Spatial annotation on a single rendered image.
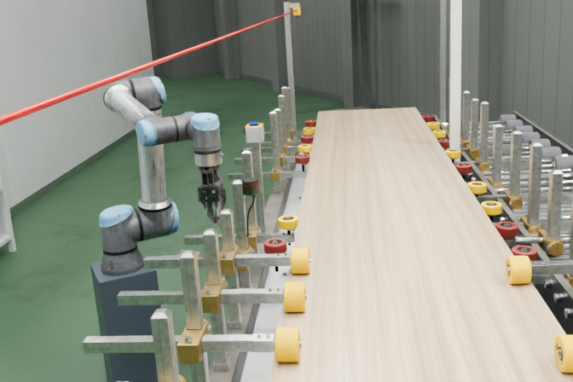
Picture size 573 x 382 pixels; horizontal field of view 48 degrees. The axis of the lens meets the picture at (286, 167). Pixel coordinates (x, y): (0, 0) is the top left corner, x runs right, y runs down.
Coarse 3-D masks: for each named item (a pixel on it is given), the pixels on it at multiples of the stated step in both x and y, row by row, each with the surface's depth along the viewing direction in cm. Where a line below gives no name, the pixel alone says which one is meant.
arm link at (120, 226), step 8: (112, 208) 289; (120, 208) 288; (128, 208) 286; (104, 216) 281; (112, 216) 280; (120, 216) 280; (128, 216) 282; (136, 216) 286; (104, 224) 281; (112, 224) 280; (120, 224) 281; (128, 224) 283; (136, 224) 285; (104, 232) 282; (112, 232) 281; (120, 232) 281; (128, 232) 283; (136, 232) 285; (104, 240) 283; (112, 240) 282; (120, 240) 282; (128, 240) 284; (136, 240) 288; (104, 248) 285; (112, 248) 283; (120, 248) 283; (128, 248) 285
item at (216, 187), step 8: (200, 168) 216; (208, 168) 217; (216, 168) 216; (208, 176) 216; (200, 184) 218; (208, 184) 215; (216, 184) 217; (208, 192) 215; (216, 192) 215; (208, 200) 216; (216, 200) 216
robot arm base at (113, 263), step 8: (136, 248) 290; (104, 256) 287; (112, 256) 284; (120, 256) 284; (128, 256) 285; (136, 256) 289; (104, 264) 286; (112, 264) 284; (120, 264) 283; (128, 264) 285; (136, 264) 288; (104, 272) 286; (112, 272) 284; (120, 272) 283; (128, 272) 284
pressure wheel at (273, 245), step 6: (270, 240) 229; (276, 240) 227; (282, 240) 228; (264, 246) 226; (270, 246) 224; (276, 246) 224; (282, 246) 225; (270, 252) 224; (276, 252) 224; (282, 252) 225; (276, 270) 229
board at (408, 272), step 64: (320, 128) 420; (384, 128) 409; (320, 192) 284; (384, 192) 278; (448, 192) 273; (320, 256) 214; (384, 256) 211; (448, 256) 208; (320, 320) 172; (384, 320) 170; (448, 320) 168; (512, 320) 166
